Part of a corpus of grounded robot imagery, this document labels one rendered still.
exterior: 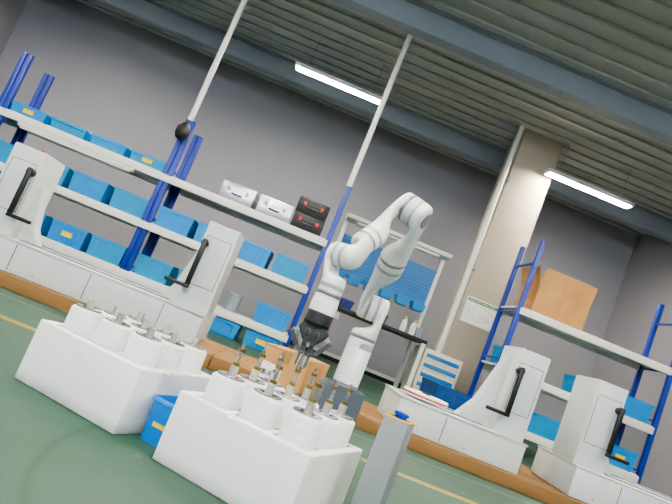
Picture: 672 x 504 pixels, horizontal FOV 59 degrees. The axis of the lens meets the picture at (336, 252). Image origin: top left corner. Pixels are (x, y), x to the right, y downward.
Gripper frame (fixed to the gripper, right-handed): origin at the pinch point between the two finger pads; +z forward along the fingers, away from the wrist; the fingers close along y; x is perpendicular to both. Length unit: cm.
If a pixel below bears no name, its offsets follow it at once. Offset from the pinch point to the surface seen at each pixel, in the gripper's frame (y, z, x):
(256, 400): -5.0, 11.8, -15.7
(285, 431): 4.6, 15.3, -18.4
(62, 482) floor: -29, 35, -48
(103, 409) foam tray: -43, 31, -6
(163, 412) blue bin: -29.1, 26.2, -2.7
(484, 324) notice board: 138, -92, 630
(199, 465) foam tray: -11.7, 30.8, -16.8
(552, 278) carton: 167, -151, 488
